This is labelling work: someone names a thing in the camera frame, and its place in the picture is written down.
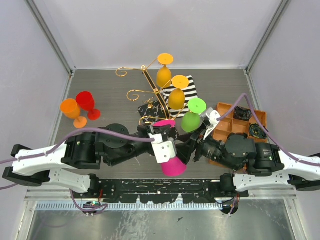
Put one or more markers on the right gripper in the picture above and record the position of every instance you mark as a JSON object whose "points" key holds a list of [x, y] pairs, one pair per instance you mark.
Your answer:
{"points": [[189, 142]]}

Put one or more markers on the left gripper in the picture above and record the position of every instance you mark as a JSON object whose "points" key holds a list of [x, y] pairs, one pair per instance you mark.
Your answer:
{"points": [[165, 131]]}

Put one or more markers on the green plastic wine glass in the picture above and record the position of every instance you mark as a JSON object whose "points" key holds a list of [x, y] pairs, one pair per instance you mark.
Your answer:
{"points": [[191, 120]]}

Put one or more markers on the pink plastic wine glass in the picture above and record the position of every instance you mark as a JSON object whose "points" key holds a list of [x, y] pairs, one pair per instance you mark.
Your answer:
{"points": [[174, 167]]}

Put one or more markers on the gold wine glass rack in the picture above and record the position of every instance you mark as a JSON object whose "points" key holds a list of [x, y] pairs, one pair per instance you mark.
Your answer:
{"points": [[155, 109]]}

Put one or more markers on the yellow wine glass cluster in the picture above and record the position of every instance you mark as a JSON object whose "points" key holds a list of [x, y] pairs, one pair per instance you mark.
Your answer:
{"points": [[164, 75]]}

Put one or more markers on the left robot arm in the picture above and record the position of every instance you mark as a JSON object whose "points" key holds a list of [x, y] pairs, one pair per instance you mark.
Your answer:
{"points": [[86, 149]]}

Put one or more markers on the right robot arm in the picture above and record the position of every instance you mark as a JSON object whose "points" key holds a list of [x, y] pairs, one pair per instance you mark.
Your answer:
{"points": [[255, 164]]}

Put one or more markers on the red plastic wine glass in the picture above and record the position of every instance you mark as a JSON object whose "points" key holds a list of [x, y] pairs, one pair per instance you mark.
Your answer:
{"points": [[86, 101]]}

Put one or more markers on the orange plastic wine glass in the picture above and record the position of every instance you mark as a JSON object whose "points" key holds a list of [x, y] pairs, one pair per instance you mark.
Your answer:
{"points": [[70, 108]]}

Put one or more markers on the orange wooden compartment tray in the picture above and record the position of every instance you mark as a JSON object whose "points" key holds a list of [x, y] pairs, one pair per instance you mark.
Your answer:
{"points": [[232, 125]]}

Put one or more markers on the black white striped cloth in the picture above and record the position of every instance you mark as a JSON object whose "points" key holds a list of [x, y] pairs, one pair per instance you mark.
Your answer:
{"points": [[190, 93]]}

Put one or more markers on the rolled dark sock top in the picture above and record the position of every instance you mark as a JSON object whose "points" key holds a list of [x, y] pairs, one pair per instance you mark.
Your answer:
{"points": [[241, 113]]}

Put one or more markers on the rolled dark sock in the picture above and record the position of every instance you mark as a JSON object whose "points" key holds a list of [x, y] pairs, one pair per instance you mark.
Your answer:
{"points": [[257, 132], [241, 113]]}

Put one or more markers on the rolled dark sock right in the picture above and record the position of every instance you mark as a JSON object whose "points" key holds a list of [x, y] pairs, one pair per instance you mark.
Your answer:
{"points": [[257, 132]]}

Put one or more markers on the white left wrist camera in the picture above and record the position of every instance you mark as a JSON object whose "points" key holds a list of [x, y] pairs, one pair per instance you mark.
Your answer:
{"points": [[163, 150]]}

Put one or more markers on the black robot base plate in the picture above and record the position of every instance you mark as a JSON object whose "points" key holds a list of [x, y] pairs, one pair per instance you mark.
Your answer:
{"points": [[160, 191]]}

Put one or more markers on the aluminium frame rail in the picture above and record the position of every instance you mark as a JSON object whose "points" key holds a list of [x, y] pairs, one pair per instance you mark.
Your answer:
{"points": [[49, 198]]}

